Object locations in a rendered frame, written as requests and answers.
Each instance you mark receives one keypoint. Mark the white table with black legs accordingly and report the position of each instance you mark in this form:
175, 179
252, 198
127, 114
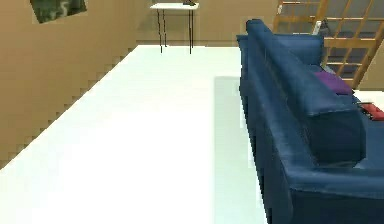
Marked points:
174, 6

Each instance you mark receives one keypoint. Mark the blue sofa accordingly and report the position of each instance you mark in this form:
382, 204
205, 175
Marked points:
300, 133

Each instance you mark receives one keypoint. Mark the small dark object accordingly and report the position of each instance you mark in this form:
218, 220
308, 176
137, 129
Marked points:
190, 2

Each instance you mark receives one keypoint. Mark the purple cushion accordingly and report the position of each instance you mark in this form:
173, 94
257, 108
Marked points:
333, 82

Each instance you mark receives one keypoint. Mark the white slanted object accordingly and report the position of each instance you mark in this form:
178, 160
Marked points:
317, 27

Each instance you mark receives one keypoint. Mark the wooden shelf unit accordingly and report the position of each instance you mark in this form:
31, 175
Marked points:
346, 40

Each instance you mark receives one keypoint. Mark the dark green framed picture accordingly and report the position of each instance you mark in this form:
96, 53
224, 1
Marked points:
56, 8

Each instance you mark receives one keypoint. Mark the red flat object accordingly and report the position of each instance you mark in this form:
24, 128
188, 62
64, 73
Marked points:
374, 111

